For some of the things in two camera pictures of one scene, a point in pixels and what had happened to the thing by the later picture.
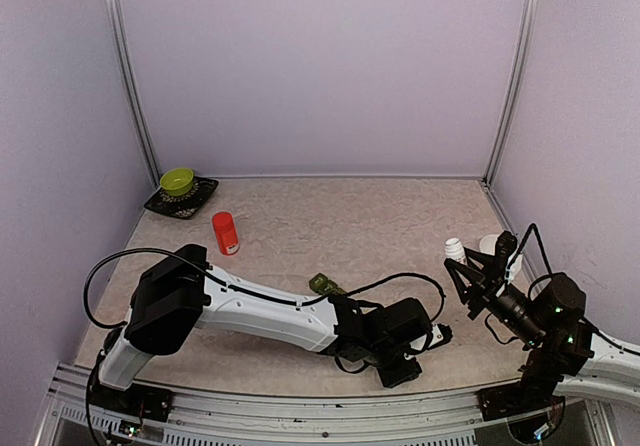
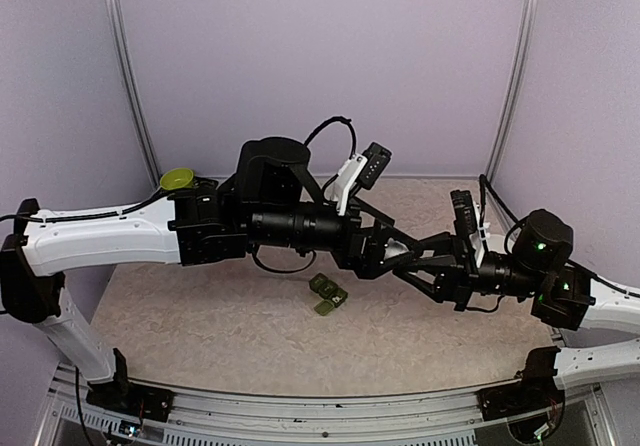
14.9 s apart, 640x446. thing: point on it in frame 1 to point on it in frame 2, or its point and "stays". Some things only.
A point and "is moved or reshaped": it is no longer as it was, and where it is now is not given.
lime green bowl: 177,181 stays
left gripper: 391,380 to 369,264
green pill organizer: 324,286 stays
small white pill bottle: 454,249 is moved or reshaped
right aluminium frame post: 520,72 stays
